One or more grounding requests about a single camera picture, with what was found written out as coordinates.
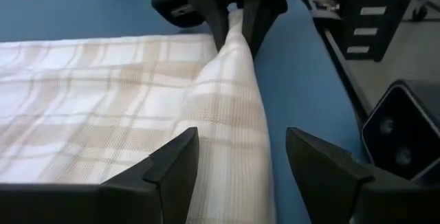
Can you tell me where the cream plaid waffle towel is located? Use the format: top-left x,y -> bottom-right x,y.
0,9 -> 278,224

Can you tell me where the black caster wheel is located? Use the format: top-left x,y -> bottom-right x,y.
412,3 -> 430,22

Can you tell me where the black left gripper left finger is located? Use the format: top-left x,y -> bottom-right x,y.
0,126 -> 200,224

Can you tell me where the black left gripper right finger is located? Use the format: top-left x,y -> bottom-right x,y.
285,126 -> 440,224

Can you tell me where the black camera box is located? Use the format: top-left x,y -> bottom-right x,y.
360,78 -> 440,188

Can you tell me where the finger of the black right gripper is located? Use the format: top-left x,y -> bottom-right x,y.
240,0 -> 288,58
197,0 -> 234,52

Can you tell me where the black drawer cabinet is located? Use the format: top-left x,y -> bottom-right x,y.
338,0 -> 426,63

